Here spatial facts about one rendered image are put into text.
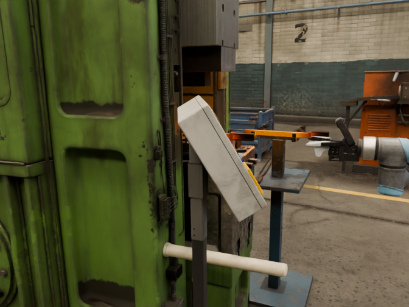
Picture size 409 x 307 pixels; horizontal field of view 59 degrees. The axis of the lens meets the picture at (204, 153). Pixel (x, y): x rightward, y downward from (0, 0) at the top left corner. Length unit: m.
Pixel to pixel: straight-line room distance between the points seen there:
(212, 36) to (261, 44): 8.20
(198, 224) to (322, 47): 8.26
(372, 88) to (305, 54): 4.51
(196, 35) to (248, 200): 0.75
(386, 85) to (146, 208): 3.95
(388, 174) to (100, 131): 1.06
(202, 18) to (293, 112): 8.00
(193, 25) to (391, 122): 3.75
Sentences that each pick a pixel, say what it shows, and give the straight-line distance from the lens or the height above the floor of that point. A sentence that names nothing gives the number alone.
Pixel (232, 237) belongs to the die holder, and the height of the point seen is 0.60.
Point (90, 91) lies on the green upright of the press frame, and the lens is 1.40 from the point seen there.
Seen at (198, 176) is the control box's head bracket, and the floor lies 0.99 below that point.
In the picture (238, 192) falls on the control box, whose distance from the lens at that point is 0.85.
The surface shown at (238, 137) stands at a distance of 1.55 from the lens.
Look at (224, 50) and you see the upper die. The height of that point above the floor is 1.35.
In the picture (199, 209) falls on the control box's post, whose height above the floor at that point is 0.90.
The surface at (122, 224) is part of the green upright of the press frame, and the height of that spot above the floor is 0.70.
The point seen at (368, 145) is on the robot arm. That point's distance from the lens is 1.47.
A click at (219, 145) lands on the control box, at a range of 0.81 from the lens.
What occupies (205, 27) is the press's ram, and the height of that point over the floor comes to 1.43.
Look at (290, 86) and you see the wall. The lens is 9.30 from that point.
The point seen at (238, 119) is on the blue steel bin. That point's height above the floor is 0.59.
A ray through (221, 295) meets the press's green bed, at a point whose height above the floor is 0.32.
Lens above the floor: 1.27
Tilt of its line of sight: 13 degrees down
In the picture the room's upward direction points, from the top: 1 degrees counter-clockwise
